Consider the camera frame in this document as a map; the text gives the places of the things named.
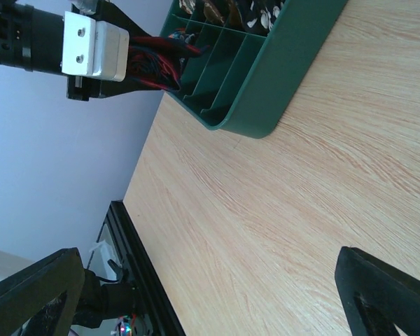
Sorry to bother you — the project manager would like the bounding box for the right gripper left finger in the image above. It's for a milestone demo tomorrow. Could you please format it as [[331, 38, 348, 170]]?
[[0, 248, 85, 335]]

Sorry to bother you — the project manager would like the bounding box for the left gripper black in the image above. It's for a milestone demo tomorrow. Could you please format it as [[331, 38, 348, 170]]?
[[66, 1, 160, 102]]

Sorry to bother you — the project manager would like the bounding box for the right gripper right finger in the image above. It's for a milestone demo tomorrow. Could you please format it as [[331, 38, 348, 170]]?
[[335, 246, 420, 335]]

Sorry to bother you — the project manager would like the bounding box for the red navy striped tie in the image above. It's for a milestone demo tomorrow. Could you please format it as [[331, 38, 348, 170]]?
[[126, 36, 209, 92]]

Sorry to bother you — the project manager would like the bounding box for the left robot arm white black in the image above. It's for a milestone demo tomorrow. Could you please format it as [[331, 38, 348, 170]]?
[[0, 1, 152, 102]]

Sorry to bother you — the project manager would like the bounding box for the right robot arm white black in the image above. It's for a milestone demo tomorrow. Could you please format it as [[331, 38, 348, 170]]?
[[0, 247, 420, 335]]

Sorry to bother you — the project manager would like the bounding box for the rolled tie teal brown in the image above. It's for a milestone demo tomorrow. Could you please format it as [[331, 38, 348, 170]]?
[[203, 0, 242, 27]]

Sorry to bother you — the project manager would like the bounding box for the green compartment tray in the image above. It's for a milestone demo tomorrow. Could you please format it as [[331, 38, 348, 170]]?
[[160, 1, 346, 139]]

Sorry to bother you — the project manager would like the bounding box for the black aluminium frame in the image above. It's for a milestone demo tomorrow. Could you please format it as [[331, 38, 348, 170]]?
[[104, 201, 185, 335]]

